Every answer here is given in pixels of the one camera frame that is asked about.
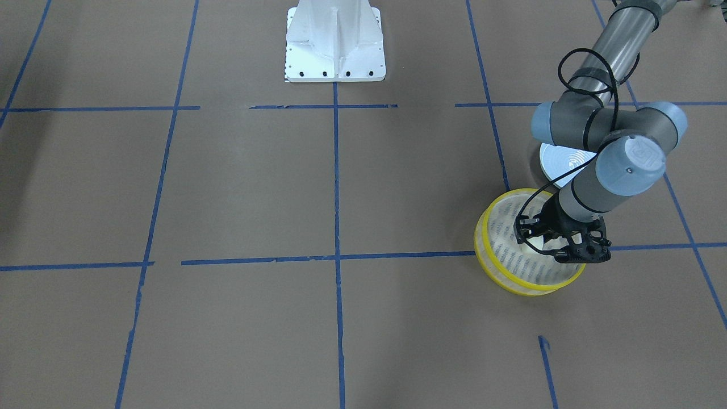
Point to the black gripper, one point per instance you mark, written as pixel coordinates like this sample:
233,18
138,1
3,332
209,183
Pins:
555,221

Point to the white steamed bun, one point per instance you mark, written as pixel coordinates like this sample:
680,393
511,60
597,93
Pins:
537,241

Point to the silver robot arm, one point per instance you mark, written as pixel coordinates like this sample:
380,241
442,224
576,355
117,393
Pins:
630,147

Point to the yellow bamboo steamer basket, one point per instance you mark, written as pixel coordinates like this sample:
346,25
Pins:
516,267

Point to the light blue plate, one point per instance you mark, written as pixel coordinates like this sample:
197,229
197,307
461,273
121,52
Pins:
556,161

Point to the brown paper table cover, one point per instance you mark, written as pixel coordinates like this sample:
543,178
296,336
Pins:
183,229

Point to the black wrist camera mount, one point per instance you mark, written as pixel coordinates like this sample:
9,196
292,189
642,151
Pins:
587,243

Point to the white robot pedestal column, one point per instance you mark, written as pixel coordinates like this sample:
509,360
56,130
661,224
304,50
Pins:
329,41

